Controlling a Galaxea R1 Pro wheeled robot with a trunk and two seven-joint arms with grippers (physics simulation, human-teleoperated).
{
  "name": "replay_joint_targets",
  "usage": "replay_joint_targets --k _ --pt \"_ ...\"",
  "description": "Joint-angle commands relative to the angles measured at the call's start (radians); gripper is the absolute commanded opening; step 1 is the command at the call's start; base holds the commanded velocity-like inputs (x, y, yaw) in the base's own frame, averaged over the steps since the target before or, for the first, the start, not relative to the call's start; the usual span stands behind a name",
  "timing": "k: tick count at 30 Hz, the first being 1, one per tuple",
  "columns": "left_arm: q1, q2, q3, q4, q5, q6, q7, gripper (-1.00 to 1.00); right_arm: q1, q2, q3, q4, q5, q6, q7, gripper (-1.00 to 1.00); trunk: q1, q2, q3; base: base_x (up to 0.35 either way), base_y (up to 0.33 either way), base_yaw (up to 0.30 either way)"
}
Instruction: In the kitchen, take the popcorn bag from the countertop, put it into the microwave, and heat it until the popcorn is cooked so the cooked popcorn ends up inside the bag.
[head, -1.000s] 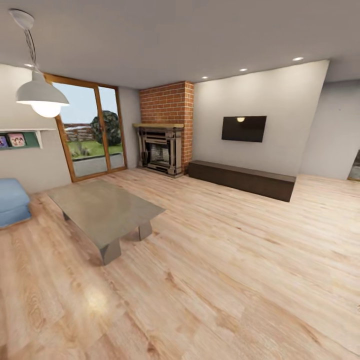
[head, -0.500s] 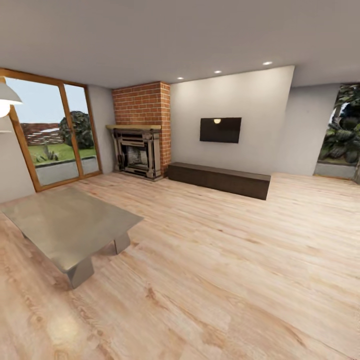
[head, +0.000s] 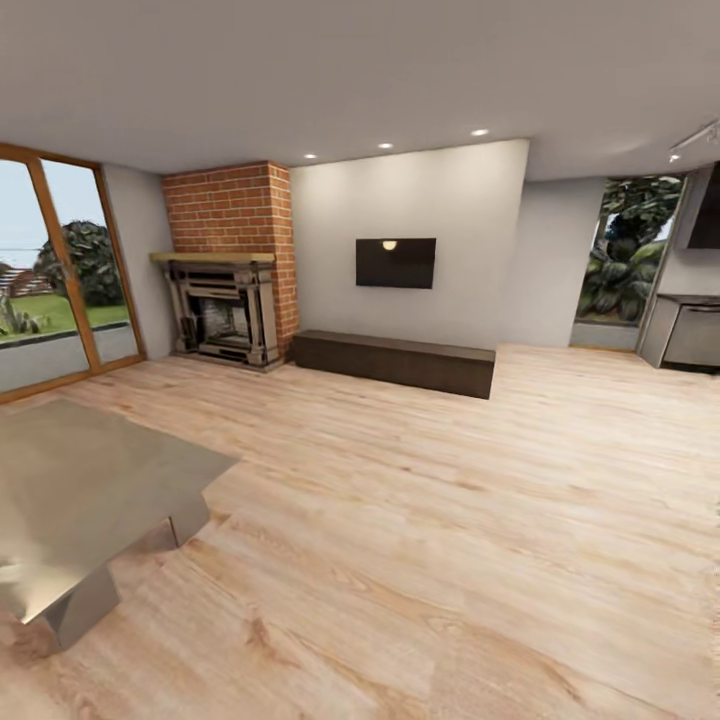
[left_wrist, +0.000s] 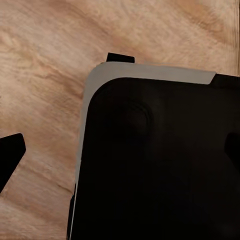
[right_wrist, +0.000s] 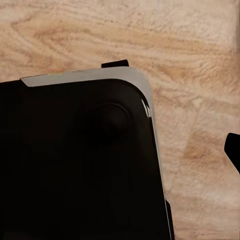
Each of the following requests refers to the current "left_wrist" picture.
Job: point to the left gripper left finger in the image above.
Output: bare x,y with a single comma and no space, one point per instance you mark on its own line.
12,149

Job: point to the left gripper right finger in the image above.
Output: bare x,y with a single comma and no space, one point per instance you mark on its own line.
232,149

